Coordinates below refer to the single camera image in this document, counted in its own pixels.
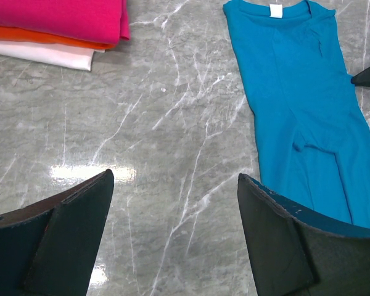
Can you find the blue t-shirt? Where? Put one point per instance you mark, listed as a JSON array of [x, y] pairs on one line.
[[312, 139]]

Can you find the folded magenta t-shirt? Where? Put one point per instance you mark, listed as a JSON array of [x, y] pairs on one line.
[[88, 20]]

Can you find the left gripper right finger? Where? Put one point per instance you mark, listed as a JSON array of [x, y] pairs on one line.
[[294, 250]]

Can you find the folded white t-shirt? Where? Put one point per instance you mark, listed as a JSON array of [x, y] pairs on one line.
[[54, 54]]

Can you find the folded orange t-shirt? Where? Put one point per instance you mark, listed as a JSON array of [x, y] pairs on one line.
[[23, 35]]

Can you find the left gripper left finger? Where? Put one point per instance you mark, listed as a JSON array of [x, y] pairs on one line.
[[50, 247]]

